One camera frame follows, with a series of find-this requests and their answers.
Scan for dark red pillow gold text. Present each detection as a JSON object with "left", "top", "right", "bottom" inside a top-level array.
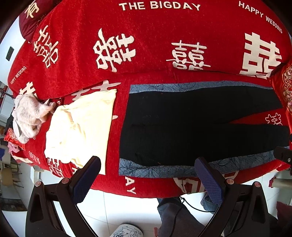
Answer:
[{"left": 19, "top": 0, "right": 61, "bottom": 42}]

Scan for blue jeans leg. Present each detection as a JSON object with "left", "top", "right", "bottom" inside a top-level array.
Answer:
[{"left": 156, "top": 192, "right": 243, "bottom": 237}]

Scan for black pants grey patterned trim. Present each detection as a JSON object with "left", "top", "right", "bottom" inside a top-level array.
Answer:
[{"left": 119, "top": 80, "right": 291, "bottom": 178}]

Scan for red embroidered cushion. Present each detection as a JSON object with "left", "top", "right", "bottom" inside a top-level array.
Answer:
[{"left": 269, "top": 59, "right": 292, "bottom": 114}]

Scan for cream folded cloth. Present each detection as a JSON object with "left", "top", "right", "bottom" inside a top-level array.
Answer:
[{"left": 44, "top": 89, "right": 117, "bottom": 175}]

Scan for small red embroidered pillow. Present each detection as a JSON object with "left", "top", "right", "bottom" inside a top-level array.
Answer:
[{"left": 4, "top": 128, "right": 25, "bottom": 151}]

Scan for red wedding print sofa cover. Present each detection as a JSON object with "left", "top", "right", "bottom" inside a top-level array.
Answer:
[{"left": 8, "top": 1, "right": 291, "bottom": 198}]

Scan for white patterned slipper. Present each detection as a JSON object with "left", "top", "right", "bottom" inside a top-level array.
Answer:
[{"left": 110, "top": 224, "right": 143, "bottom": 237}]

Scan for black cable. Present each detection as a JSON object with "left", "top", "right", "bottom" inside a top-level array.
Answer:
[{"left": 170, "top": 196, "right": 216, "bottom": 237}]

